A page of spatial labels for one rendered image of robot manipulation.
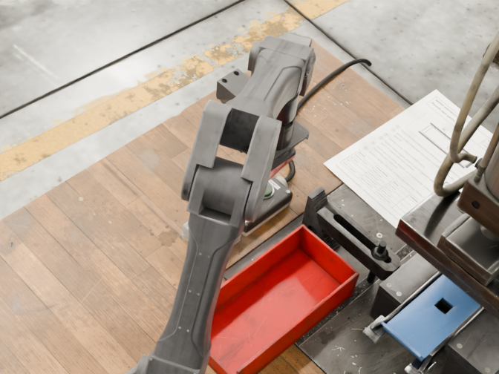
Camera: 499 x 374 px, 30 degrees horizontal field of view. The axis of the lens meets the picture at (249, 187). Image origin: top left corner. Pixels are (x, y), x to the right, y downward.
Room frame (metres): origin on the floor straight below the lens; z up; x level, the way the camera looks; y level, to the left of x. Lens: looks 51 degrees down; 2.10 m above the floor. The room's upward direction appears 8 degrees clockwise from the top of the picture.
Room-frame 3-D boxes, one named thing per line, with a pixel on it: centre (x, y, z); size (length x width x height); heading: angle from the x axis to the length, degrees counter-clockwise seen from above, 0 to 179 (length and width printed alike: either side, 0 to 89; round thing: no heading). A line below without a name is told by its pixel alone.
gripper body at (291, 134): (0.95, -0.02, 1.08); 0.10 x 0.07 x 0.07; 140
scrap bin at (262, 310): (0.74, -0.06, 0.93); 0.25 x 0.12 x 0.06; 140
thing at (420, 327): (0.72, -0.28, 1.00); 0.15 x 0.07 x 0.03; 140
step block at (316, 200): (0.89, -0.12, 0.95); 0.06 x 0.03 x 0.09; 50
